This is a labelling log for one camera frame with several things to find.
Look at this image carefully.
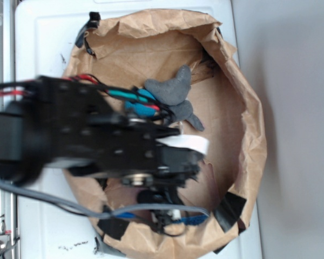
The brown paper bag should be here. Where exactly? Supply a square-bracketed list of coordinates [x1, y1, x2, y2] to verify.
[64, 9, 267, 258]

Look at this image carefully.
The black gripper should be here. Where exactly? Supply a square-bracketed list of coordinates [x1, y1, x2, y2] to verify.
[87, 113, 208, 235]

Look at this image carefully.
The grey cable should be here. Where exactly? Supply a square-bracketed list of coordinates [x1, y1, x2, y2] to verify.
[0, 175, 211, 220]

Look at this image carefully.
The aluminium rail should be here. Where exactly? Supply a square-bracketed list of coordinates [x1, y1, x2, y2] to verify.
[0, 1, 20, 258]

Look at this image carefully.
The blue sponge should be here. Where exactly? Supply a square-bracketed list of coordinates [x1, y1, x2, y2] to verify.
[173, 215, 208, 226]

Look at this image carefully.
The white plastic tray lid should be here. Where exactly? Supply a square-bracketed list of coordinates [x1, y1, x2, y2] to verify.
[13, 0, 264, 259]

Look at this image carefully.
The grey plush toy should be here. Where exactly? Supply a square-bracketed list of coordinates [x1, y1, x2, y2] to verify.
[144, 65, 205, 131]

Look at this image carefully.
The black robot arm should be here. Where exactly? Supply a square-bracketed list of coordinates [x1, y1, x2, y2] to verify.
[0, 74, 209, 234]

